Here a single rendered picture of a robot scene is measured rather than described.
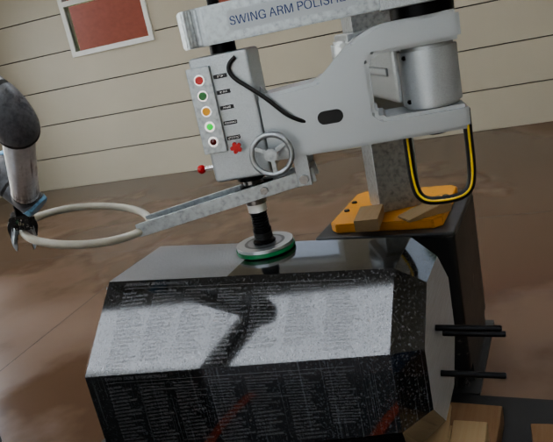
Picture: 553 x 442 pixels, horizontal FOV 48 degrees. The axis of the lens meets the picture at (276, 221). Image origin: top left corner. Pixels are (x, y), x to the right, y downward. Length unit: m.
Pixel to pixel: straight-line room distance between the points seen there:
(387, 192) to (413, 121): 0.75
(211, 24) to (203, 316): 0.95
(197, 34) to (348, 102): 0.53
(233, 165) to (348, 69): 0.49
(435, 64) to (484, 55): 5.98
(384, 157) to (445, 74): 0.75
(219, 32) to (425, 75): 0.66
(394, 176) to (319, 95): 0.81
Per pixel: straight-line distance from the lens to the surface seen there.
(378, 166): 2.71
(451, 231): 2.56
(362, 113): 2.04
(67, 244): 2.25
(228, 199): 2.20
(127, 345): 2.25
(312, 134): 2.06
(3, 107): 1.68
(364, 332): 1.88
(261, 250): 2.20
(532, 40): 8.03
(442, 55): 2.05
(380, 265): 1.96
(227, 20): 2.06
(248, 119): 2.07
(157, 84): 9.06
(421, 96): 2.06
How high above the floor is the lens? 1.61
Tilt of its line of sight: 16 degrees down
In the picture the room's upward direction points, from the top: 12 degrees counter-clockwise
